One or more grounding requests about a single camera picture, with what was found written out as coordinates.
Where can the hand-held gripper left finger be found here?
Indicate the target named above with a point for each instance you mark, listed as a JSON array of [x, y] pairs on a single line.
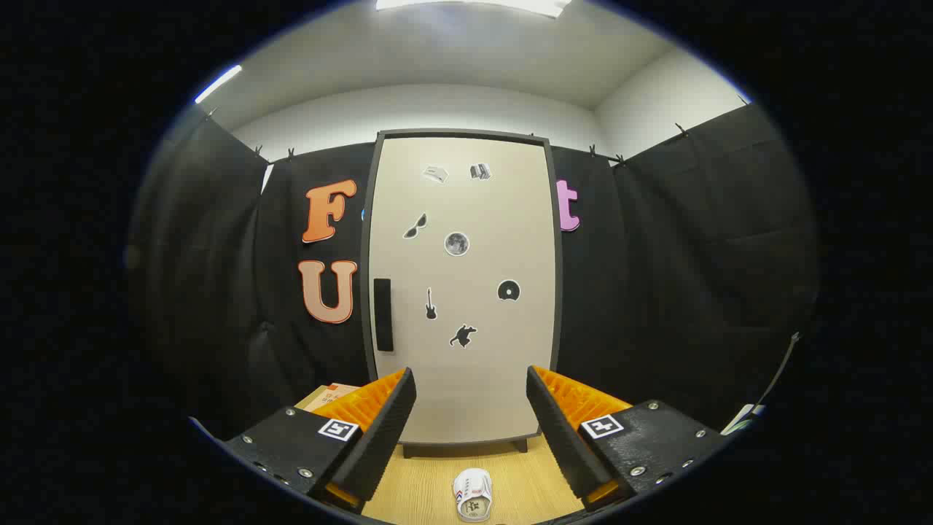
[[383, 437]]

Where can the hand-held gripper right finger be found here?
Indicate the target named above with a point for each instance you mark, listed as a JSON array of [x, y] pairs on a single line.
[[561, 437]]

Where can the beige shoe cabinet door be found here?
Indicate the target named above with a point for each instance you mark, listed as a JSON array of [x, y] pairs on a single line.
[[474, 379]]

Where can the white shoe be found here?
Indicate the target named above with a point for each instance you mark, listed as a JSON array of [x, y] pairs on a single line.
[[472, 496]]

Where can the beige orange-corner book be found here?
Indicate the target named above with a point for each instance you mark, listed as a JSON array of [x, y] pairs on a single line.
[[328, 397]]

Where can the black backdrop cloth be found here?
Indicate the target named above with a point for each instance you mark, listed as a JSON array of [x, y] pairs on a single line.
[[656, 292]]

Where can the white paper sheet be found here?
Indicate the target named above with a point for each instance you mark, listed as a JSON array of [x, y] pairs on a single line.
[[740, 419]]

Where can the narrow ceiling light strip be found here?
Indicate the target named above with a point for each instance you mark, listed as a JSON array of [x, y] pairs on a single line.
[[219, 84]]

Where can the wide ceiling light panel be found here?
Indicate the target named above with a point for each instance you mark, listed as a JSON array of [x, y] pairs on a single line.
[[539, 7]]

